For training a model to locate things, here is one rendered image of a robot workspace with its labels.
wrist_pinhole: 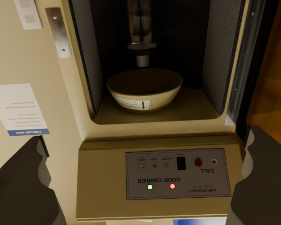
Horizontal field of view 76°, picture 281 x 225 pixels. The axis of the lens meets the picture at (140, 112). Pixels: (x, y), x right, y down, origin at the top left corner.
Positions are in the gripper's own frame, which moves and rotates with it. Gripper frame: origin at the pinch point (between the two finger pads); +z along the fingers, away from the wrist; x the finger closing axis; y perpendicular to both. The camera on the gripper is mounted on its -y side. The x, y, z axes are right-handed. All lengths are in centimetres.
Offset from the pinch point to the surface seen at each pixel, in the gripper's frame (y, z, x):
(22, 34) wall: -4, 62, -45
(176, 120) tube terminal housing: 11.9, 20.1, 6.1
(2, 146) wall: 49, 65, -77
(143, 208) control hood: 24.2, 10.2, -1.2
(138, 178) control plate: 20.3, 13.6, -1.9
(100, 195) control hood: 22.4, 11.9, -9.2
